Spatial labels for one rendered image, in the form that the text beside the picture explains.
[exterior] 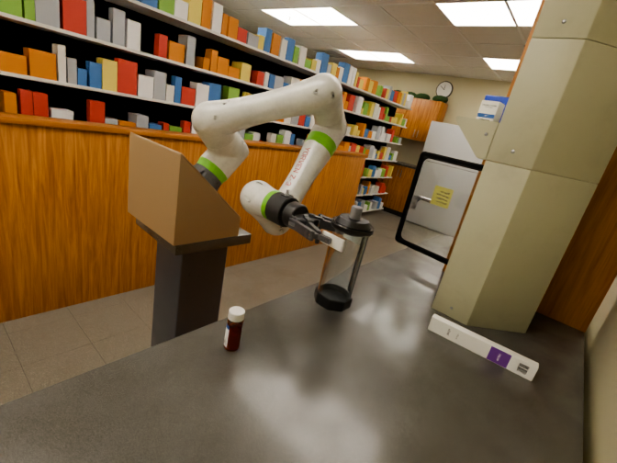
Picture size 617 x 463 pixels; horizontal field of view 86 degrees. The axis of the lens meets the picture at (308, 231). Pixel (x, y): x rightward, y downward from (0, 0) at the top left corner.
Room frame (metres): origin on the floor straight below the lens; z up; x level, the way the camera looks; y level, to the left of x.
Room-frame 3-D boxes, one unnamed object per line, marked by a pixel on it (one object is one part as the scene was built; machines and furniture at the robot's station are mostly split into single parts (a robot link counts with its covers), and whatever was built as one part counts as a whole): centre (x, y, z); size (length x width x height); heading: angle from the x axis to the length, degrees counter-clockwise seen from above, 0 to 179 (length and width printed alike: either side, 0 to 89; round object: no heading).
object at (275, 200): (0.94, 0.08, 1.16); 0.09 x 0.06 x 0.12; 143
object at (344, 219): (0.80, -0.10, 1.21); 0.09 x 0.09 x 0.07
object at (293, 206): (0.89, 0.03, 1.16); 0.09 x 0.08 x 0.07; 53
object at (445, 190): (1.32, -0.49, 1.19); 0.30 x 0.01 x 0.40; 46
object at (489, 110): (1.07, -0.45, 1.54); 0.05 x 0.05 x 0.06; 47
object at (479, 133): (1.11, -0.48, 1.46); 0.32 x 0.11 x 0.10; 143
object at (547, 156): (1.01, -0.63, 1.33); 0.32 x 0.25 x 0.77; 143
